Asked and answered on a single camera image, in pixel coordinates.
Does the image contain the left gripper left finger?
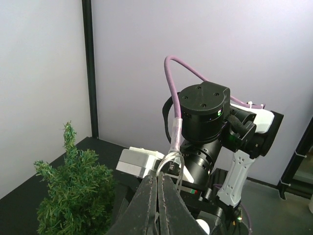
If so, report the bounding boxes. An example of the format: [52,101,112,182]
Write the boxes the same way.
[107,175,159,235]

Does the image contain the right black frame post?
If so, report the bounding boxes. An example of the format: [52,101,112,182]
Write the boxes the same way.
[82,0,99,139]

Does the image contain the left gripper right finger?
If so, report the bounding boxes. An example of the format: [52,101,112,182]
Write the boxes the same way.
[157,173,207,235]

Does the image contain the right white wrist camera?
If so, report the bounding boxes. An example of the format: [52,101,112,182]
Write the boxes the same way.
[116,147,177,179]

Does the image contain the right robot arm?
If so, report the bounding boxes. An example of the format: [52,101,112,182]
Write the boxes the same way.
[177,81,284,235]

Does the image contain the clear wire string lights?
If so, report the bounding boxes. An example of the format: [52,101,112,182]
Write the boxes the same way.
[156,151,185,193]

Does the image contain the small green christmas tree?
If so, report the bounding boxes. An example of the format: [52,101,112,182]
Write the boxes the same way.
[34,122,116,235]

